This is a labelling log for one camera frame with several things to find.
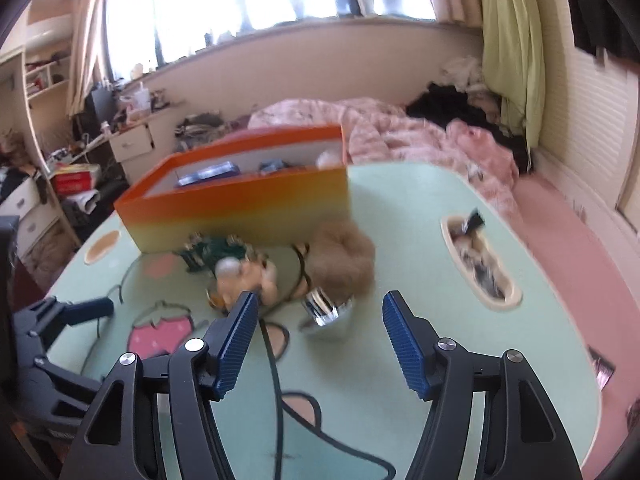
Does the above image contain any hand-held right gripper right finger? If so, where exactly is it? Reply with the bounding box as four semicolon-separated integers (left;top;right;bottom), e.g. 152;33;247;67
381;290;583;480

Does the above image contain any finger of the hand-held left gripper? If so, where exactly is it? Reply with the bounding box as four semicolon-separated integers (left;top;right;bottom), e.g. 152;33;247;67
30;355;108;423
12;296;116;356

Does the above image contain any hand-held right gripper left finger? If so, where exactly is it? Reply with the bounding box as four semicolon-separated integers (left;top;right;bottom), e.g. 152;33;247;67
59;290;260;480

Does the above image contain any tan and white plush toy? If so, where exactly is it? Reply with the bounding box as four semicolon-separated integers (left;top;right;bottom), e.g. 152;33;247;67
207;252;280;313

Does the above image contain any orange cardboard box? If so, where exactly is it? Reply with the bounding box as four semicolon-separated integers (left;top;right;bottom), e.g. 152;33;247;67
114;125;352;253

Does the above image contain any green cartoon desktop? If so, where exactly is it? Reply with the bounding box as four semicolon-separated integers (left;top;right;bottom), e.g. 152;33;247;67
42;162;603;480

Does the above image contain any green toy car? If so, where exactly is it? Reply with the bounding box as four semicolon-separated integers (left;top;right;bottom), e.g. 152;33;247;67
181;232;251;273

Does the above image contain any white drawer cabinet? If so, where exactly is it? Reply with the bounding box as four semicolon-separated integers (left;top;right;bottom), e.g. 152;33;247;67
0;175;66;261

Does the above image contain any fluffy brown scrunchie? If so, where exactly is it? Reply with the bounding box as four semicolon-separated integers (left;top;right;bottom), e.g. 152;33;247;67
295;217;377;301

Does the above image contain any red cardboard box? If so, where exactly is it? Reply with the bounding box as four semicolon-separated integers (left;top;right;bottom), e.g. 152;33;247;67
52;162;101;196

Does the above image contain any white nightstand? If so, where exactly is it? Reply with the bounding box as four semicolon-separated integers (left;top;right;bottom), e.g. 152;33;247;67
109;122;156;181

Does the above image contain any blue packet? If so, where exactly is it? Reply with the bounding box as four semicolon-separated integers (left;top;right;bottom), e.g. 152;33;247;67
177;161;240;187

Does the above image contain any bed with pink sheet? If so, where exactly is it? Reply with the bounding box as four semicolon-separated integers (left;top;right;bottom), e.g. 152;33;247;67
220;125;640;480

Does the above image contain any small dark packet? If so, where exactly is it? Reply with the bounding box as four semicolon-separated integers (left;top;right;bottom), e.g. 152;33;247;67
590;347;616;391

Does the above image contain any white shelf unit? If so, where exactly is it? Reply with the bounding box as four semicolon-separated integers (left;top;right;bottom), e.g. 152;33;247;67
0;10;81;241

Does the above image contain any pile of mixed clothes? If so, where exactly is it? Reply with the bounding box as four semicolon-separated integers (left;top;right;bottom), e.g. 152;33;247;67
175;112;251;141

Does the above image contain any white drink cup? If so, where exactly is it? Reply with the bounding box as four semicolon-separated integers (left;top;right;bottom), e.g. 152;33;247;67
131;81;152;111

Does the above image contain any pink floral blanket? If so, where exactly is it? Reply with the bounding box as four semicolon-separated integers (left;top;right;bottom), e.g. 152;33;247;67
247;97;523;221

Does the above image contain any black clothes pile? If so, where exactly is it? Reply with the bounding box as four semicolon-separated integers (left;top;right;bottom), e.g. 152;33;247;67
405;82;533;176

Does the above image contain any white clothes pile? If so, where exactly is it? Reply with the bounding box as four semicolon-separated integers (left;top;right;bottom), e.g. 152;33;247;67
440;55;483;91

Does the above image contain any white wardrobe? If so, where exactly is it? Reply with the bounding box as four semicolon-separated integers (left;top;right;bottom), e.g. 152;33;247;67
530;0;640;241

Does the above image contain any green hanging garment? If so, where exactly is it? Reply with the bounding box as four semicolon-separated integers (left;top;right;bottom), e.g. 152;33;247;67
480;0;546;148

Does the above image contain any black hanging garment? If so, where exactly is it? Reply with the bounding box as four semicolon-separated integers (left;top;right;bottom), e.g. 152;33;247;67
567;0;640;61

